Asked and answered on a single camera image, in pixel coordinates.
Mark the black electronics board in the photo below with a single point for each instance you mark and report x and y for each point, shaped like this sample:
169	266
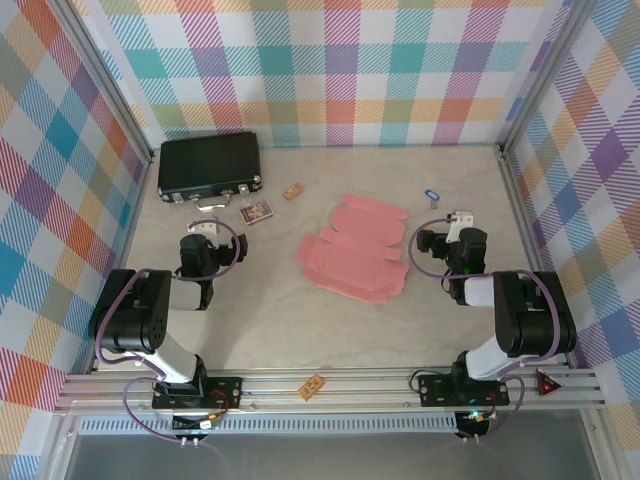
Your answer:
472	422
195	424

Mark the red triangular button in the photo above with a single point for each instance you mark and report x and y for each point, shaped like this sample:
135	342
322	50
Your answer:
548	384

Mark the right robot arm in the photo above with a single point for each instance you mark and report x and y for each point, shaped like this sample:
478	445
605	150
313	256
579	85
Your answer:
535	315

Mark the black briefcase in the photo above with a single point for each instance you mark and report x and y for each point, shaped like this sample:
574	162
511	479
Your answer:
210	160

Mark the blue key tag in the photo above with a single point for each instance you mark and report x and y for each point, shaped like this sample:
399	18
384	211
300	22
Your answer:
431	196

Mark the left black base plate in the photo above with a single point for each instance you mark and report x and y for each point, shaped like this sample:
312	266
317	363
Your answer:
227	390

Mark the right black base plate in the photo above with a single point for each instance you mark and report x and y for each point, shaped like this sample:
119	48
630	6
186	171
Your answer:
435	390

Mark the grey metal panel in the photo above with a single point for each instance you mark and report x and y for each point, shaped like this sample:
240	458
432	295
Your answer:
325	457

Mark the purple card box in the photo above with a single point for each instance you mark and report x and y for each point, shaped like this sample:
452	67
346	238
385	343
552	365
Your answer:
256	213

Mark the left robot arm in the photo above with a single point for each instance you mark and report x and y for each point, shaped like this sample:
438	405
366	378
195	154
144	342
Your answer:
130	310

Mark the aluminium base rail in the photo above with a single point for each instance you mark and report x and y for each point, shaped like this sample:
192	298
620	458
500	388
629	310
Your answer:
360	390

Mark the aluminium side rail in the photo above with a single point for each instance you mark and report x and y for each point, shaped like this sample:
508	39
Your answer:
135	210
520	210

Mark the orange patterned box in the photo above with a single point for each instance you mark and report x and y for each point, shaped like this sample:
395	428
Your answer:
311	387

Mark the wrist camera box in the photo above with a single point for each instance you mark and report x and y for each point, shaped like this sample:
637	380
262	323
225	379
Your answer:
460	223
204	227

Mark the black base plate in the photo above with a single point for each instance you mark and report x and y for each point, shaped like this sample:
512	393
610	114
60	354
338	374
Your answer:
227	390
435	390

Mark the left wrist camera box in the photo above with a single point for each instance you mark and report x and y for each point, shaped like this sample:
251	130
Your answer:
204	227

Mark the aluminium frame post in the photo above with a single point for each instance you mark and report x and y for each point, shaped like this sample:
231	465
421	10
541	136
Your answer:
100	75
550	70

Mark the small orange box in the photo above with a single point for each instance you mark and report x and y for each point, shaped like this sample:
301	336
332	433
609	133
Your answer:
292	192

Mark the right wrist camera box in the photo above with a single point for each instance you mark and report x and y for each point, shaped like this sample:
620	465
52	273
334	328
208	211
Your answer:
460	223

